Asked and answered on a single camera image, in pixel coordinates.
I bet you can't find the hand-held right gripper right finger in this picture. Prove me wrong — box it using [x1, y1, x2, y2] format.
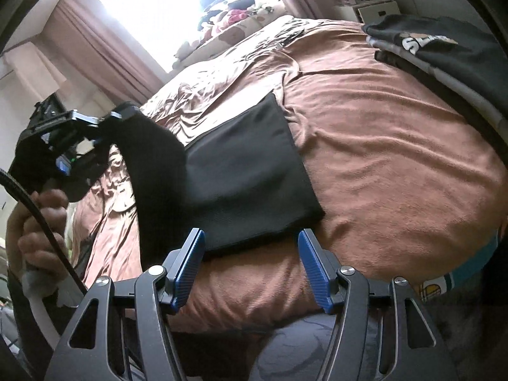
[297, 228, 453, 381]

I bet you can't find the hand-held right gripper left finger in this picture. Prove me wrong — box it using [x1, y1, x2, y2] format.
[43, 228, 207, 381]

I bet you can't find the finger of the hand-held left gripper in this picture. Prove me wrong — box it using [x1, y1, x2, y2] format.
[83, 135, 111, 169]
[97, 101, 139, 130]

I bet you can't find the plain black garment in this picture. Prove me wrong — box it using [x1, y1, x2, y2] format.
[113, 93, 326, 264]

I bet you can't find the stack of clothes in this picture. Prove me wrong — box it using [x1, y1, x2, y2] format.
[363, 14, 508, 147]

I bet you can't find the person's left hand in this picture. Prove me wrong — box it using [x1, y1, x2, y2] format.
[6, 188, 86, 298]

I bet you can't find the person's leg in grey pants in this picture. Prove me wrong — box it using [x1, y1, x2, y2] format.
[167, 311, 382, 381]

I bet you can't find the bear print cushion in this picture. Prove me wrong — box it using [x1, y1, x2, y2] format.
[178, 14, 294, 66]

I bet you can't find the brown blanket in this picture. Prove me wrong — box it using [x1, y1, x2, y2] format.
[69, 16, 503, 334]

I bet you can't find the white duvet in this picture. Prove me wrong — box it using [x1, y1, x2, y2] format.
[143, 15, 318, 136]

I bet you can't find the dark fluffy rug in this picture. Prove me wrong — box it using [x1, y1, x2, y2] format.
[429, 270, 508, 381]

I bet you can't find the white nightstand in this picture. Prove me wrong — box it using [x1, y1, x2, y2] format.
[335, 0, 401, 22]

